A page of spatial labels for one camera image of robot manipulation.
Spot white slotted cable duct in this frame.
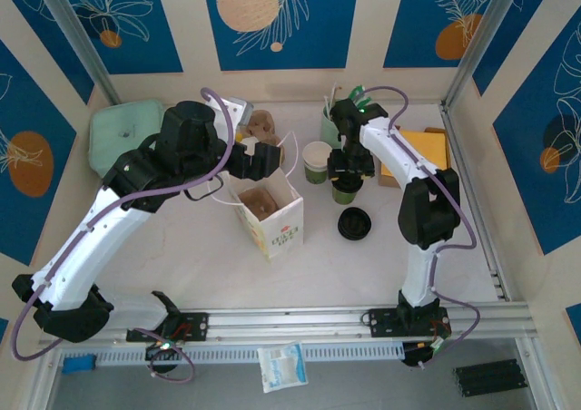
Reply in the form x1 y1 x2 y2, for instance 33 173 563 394
97 342 405 366

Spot yellow paper napkins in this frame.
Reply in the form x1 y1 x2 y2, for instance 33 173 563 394
380 130 450 180

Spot black cup lid stack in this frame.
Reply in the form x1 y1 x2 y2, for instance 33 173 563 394
337 206 374 241

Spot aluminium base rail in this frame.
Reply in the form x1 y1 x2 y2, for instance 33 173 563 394
40 304 535 347

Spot aluminium side rail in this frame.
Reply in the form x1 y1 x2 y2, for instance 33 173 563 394
440 103 517 303

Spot white paper bag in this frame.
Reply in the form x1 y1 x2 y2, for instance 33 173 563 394
209 130 304 264

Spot white blue plastic packet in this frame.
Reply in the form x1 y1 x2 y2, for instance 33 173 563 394
257 340 309 394

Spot black ribbed block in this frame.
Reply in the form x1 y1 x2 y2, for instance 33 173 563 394
452 358 530 398

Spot blue plastic piece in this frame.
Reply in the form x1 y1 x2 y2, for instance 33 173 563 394
61 354 96 376

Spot mint green lunch box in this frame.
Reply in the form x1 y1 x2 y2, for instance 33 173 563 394
88 99 167 178

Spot black cable loop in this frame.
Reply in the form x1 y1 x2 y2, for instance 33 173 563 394
183 176 224 202

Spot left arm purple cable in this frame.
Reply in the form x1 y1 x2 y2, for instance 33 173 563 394
11 87 236 382

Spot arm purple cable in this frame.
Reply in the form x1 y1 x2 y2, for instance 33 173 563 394
11 87 236 382
361 85 482 370

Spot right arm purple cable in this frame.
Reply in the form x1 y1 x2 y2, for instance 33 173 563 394
361 85 482 370

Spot brown pulp cup carrier stack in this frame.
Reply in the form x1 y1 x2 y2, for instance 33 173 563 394
240 109 285 166

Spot aluminium frame post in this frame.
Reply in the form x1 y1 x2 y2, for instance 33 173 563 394
34 0 123 107
442 0 530 107

